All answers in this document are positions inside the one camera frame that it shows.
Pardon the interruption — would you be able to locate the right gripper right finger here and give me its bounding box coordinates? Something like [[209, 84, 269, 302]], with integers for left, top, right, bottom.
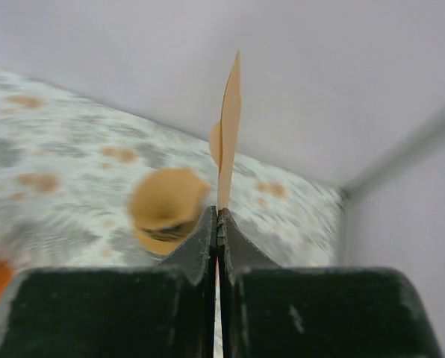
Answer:
[[217, 209, 443, 357]]

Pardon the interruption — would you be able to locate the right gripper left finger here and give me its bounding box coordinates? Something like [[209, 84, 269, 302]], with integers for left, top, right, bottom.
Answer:
[[0, 207, 217, 357]]

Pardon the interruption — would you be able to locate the brown paper coffee filter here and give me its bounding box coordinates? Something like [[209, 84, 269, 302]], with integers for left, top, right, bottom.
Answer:
[[128, 168, 210, 230]]

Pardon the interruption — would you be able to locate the floral table mat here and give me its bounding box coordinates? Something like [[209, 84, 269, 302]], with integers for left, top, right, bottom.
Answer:
[[0, 63, 346, 351]]

